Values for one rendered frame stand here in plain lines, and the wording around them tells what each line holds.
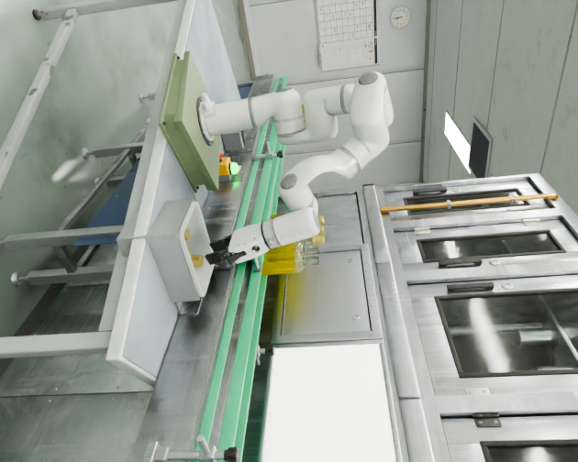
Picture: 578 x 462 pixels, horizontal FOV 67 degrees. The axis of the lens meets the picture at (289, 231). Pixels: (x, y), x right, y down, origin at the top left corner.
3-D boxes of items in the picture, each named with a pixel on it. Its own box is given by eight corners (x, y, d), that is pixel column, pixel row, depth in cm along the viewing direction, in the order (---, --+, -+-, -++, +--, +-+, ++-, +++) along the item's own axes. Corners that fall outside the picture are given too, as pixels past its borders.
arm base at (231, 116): (193, 111, 129) (243, 102, 127) (196, 85, 136) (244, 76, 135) (210, 149, 141) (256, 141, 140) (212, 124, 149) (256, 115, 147)
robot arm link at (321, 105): (347, 82, 131) (353, 135, 137) (276, 92, 141) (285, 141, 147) (338, 87, 123) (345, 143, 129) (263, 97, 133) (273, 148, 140)
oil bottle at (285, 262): (241, 277, 145) (305, 273, 142) (238, 264, 142) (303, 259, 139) (243, 267, 149) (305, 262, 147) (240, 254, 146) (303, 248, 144)
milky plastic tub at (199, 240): (172, 302, 118) (204, 301, 117) (146, 236, 105) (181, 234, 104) (188, 262, 132) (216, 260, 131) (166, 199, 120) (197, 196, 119)
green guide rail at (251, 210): (232, 244, 135) (257, 242, 134) (231, 241, 134) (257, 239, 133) (275, 79, 277) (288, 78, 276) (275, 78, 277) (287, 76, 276)
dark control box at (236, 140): (224, 151, 187) (243, 149, 186) (219, 134, 182) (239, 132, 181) (227, 144, 194) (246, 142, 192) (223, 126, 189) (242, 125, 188)
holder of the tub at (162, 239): (177, 316, 121) (204, 314, 120) (145, 236, 106) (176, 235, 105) (191, 276, 135) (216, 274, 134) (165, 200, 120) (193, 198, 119)
